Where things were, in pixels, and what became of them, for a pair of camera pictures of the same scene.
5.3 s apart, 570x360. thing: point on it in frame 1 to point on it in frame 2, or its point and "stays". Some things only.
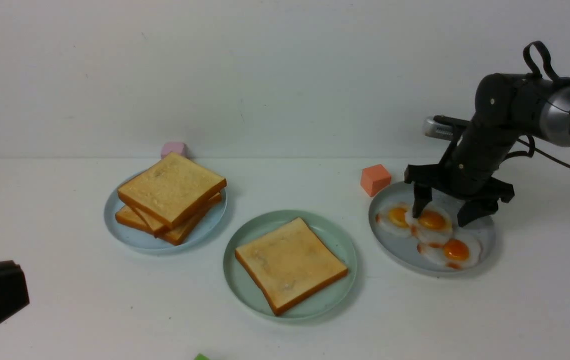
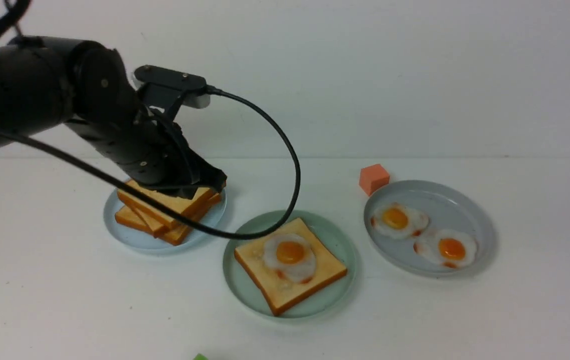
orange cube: (374, 178) stays
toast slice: (290, 264) stays
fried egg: (433, 225) to (292, 256)
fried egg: (393, 219) stays
